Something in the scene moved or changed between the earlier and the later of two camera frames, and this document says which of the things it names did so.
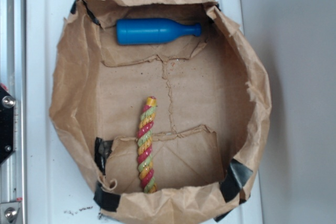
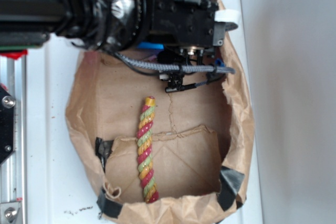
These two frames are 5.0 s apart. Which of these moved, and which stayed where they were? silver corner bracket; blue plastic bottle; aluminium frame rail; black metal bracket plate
Moved: blue plastic bottle
Stayed: black metal bracket plate; silver corner bracket; aluminium frame rail
